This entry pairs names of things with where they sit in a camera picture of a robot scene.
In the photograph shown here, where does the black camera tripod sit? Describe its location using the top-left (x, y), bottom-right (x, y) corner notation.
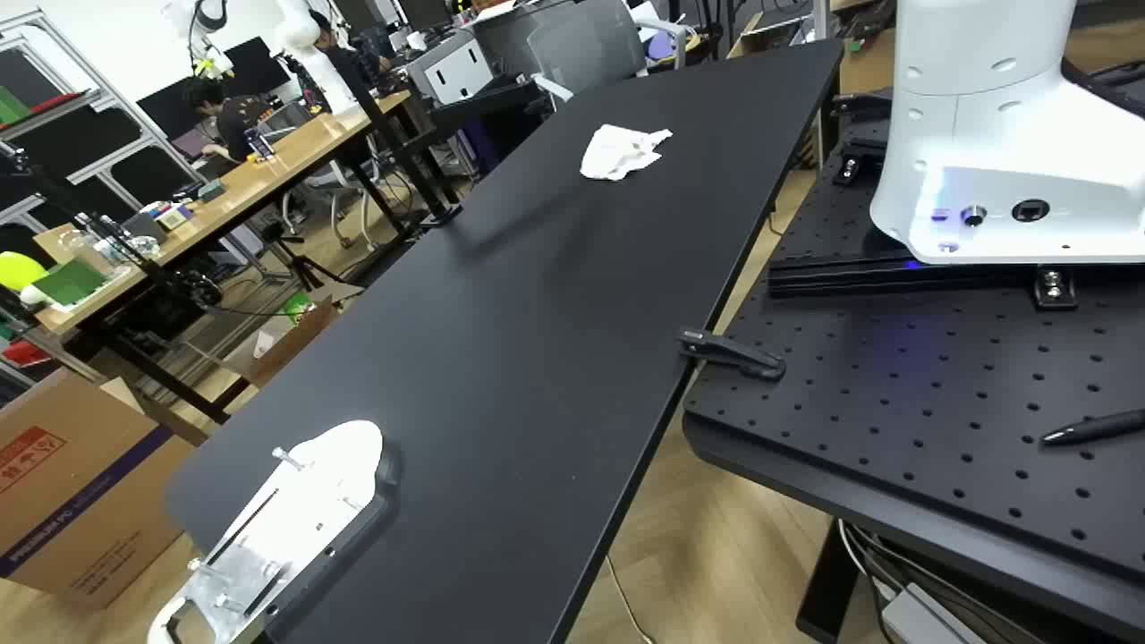
top-left (253, 211), bottom-right (353, 296)

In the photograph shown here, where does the aluminium frame with black panels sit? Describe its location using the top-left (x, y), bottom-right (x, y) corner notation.
top-left (0, 5), bottom-right (208, 244)

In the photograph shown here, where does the black bracket with bolts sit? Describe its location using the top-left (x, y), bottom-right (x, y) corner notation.
top-left (1032, 264), bottom-right (1083, 316)

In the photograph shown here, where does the white printed cloth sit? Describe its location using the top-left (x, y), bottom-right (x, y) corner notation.
top-left (578, 121), bottom-right (677, 185)

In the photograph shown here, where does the grey power adapter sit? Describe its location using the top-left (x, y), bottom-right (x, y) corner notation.
top-left (876, 581), bottom-right (994, 644)

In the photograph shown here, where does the cardboard box with red print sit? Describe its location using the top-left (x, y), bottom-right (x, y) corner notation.
top-left (0, 364), bottom-right (204, 614)

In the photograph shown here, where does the black clamp handle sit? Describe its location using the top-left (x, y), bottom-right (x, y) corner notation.
top-left (677, 327), bottom-right (790, 388)

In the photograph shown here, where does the long wooden desk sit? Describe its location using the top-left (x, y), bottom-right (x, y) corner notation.
top-left (34, 86), bottom-right (421, 427)

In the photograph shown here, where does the black aluminium rail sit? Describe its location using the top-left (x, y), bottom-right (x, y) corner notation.
top-left (765, 249), bottom-right (1145, 300)

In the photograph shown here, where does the black pen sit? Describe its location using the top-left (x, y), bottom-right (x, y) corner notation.
top-left (1039, 406), bottom-right (1145, 451)

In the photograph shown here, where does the yellow-green object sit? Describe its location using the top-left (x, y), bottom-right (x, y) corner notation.
top-left (0, 248), bottom-right (52, 296)

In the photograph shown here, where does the green board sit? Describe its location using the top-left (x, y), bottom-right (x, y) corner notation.
top-left (29, 259), bottom-right (115, 316)

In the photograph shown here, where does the black monitor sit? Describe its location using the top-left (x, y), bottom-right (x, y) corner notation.
top-left (221, 32), bottom-right (296, 102)

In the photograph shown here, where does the white cabinet with slot handles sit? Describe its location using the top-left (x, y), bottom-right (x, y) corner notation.
top-left (407, 32), bottom-right (496, 114)

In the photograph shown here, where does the white cable bundle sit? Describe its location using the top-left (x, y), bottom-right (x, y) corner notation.
top-left (833, 514), bottom-right (922, 600)

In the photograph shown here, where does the red item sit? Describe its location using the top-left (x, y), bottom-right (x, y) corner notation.
top-left (0, 337), bottom-right (56, 371)

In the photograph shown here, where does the person in black shirt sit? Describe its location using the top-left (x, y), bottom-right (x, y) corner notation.
top-left (303, 7), bottom-right (375, 104)

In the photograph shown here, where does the black perforated breadboard table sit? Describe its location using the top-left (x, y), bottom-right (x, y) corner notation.
top-left (679, 111), bottom-right (1145, 644)

